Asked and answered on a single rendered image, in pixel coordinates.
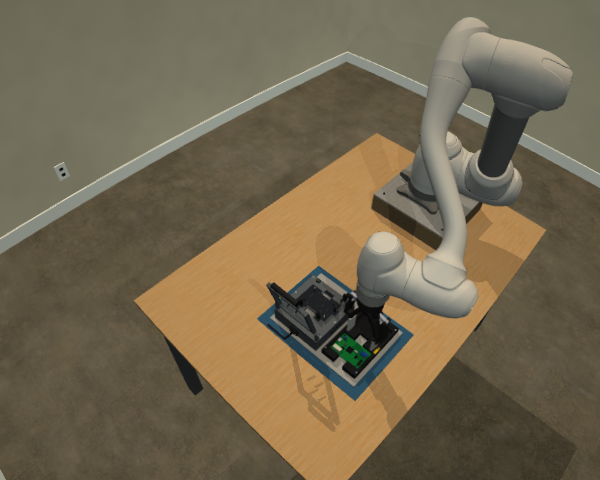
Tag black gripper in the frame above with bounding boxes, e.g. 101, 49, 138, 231
344, 290, 391, 350

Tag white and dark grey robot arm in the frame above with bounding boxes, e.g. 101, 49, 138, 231
356, 17, 573, 319

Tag green circuit board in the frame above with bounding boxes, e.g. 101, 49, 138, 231
331, 333, 372, 369

